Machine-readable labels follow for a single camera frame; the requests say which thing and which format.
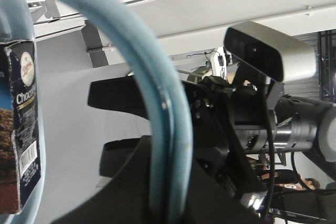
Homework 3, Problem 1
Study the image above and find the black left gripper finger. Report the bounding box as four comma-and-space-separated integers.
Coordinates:
51, 134, 271, 224

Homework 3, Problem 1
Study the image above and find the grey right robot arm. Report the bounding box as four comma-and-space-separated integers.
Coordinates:
88, 77, 335, 183

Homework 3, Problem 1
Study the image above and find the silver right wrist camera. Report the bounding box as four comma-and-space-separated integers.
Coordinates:
223, 21, 317, 82

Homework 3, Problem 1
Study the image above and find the person in black shirt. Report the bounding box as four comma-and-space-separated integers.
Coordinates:
248, 157, 321, 191

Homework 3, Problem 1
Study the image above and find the blue chocolate cookie box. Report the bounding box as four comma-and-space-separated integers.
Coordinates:
1, 40, 41, 214

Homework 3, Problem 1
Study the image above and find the light blue plastic basket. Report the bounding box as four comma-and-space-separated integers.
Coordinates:
0, 0, 194, 224

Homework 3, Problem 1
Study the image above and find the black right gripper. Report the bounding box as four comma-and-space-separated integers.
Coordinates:
183, 79, 274, 208

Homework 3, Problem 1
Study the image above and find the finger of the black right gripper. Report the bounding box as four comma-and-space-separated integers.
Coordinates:
99, 137, 147, 178
88, 78, 203, 120

